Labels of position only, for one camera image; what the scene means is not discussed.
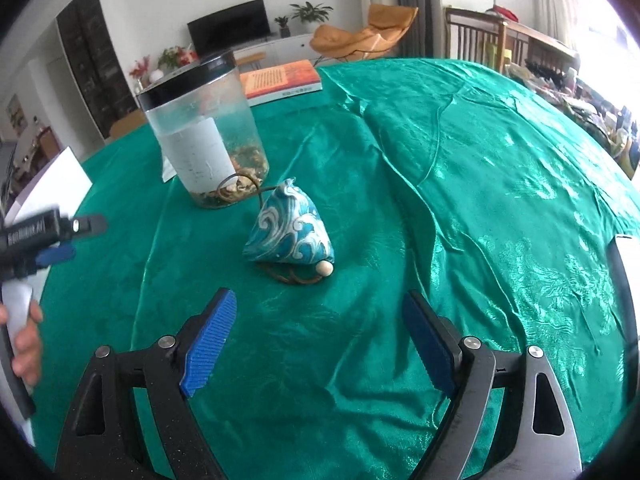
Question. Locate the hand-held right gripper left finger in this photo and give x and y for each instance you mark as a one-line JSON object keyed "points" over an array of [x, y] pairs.
{"points": [[210, 340]]}

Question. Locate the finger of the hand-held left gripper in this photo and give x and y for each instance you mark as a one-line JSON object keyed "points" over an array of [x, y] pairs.
{"points": [[90, 225], [57, 255]]}

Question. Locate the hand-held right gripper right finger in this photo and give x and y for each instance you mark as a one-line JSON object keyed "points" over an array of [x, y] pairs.
{"points": [[430, 345]]}

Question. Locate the white cardboard box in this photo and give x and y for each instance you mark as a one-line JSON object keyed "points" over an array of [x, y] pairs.
{"points": [[55, 185]]}

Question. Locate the blue wave pattern pouch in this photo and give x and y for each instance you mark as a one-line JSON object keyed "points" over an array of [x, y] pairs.
{"points": [[290, 230]]}

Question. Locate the person's left hand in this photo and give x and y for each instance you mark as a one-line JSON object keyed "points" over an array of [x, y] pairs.
{"points": [[27, 355]]}

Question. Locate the wooden dining table with chairs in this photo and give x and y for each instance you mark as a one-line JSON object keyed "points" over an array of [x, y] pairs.
{"points": [[30, 160]]}

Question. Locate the grey printed packet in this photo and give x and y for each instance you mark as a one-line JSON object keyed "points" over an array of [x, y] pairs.
{"points": [[168, 170]]}

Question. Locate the brown cardboard box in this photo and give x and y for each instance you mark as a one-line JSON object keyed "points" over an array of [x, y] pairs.
{"points": [[127, 125]]}

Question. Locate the clear jar with black lid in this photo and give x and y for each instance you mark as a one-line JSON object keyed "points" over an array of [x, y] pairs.
{"points": [[200, 110]]}

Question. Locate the green satin tablecloth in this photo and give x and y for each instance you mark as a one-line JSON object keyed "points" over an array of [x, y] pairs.
{"points": [[400, 185]]}

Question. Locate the white sphere lamp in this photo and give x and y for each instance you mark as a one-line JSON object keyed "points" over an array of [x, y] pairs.
{"points": [[156, 75]]}

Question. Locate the dark glass display cabinet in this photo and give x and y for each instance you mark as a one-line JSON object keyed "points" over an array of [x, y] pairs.
{"points": [[90, 60]]}

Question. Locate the red flower bouquet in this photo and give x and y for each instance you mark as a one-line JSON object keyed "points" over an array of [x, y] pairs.
{"points": [[140, 67]]}

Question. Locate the green plant in red wrap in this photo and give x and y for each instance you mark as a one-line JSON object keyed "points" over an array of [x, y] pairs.
{"points": [[175, 57]]}

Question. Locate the black smartphone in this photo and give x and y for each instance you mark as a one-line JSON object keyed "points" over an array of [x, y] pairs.
{"points": [[631, 280]]}

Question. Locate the small wooden stool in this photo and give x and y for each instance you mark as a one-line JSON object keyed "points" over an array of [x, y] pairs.
{"points": [[250, 57]]}

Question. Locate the orange book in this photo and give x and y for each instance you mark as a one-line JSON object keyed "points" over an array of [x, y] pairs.
{"points": [[280, 77]]}

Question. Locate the black flat television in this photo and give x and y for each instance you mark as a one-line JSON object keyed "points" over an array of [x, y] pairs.
{"points": [[227, 27]]}

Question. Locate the white television cabinet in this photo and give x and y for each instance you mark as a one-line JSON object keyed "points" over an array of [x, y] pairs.
{"points": [[295, 45]]}

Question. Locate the small green potted plant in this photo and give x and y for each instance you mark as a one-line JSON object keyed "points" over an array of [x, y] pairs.
{"points": [[282, 25]]}

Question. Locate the pile of bottles and clutter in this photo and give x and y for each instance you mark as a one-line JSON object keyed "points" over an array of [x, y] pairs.
{"points": [[590, 105]]}

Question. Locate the large green potted plant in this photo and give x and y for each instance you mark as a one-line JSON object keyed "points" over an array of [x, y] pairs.
{"points": [[310, 15]]}

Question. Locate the wooden crib railing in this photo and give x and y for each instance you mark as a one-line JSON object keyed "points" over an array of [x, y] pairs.
{"points": [[470, 35]]}

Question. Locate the orange lounge chair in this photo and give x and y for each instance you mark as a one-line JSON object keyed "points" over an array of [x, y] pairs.
{"points": [[350, 37]]}

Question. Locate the grey curtain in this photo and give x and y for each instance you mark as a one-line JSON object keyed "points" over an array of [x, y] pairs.
{"points": [[420, 5]]}

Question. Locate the red clothes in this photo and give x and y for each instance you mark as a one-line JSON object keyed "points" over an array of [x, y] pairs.
{"points": [[502, 12]]}

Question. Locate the white curtain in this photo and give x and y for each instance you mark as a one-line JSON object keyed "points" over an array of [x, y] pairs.
{"points": [[550, 0]]}

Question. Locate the framed wall picture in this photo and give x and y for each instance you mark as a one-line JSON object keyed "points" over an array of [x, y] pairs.
{"points": [[16, 115]]}

